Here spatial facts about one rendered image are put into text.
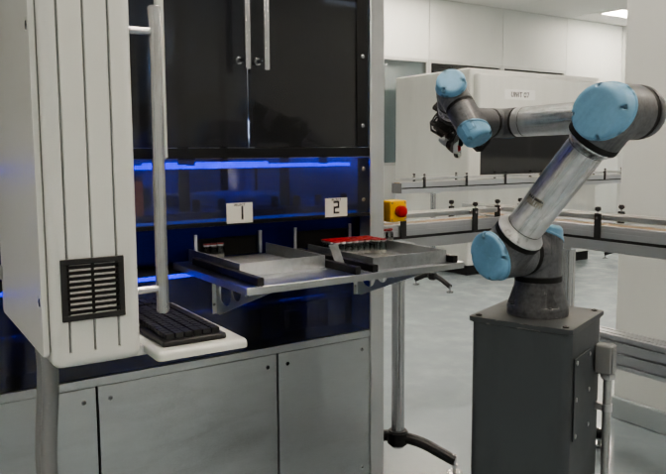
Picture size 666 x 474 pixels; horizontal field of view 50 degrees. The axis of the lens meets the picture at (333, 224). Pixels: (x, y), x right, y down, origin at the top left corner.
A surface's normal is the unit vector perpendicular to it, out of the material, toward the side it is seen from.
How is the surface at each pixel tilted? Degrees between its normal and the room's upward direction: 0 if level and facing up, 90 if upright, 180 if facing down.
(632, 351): 90
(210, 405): 90
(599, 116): 84
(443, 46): 90
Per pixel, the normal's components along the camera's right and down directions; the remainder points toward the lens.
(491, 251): -0.83, 0.16
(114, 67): 0.54, 0.08
